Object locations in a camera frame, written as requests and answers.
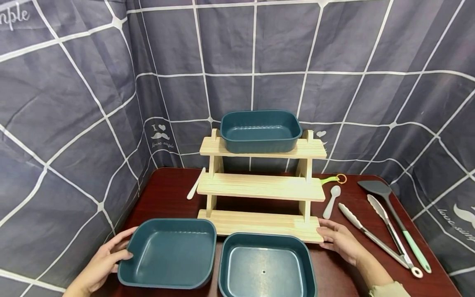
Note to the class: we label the person's left hand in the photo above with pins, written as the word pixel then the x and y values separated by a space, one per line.
pixel 100 264

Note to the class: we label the person's right hand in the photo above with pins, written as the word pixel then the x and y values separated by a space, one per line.
pixel 343 241

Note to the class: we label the person's left fingers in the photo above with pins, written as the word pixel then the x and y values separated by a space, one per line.
pixel 122 237

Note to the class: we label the person's right fingers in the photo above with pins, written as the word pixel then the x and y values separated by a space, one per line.
pixel 326 232

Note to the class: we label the person's left thumb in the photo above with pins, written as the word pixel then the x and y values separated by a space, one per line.
pixel 122 256

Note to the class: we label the teal square plastic tray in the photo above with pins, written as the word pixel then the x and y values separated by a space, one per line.
pixel 169 258

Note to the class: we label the person's right forearm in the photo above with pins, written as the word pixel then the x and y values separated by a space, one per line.
pixel 380 276

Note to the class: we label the person's left forearm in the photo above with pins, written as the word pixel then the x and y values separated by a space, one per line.
pixel 76 290

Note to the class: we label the metal tongs with white tips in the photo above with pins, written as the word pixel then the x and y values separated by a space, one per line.
pixel 349 215

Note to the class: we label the white plastic spoon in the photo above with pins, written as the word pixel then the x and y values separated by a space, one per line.
pixel 335 191

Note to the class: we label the teal rectangular flat tray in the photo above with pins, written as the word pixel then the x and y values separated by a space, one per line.
pixel 265 268

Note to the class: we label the wooden three-tier shelf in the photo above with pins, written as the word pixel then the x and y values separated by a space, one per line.
pixel 259 186

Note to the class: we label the white plastic utensil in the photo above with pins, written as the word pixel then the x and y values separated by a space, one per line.
pixel 193 190

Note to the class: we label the teal rectangular ribbed tray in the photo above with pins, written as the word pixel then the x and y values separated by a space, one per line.
pixel 259 130

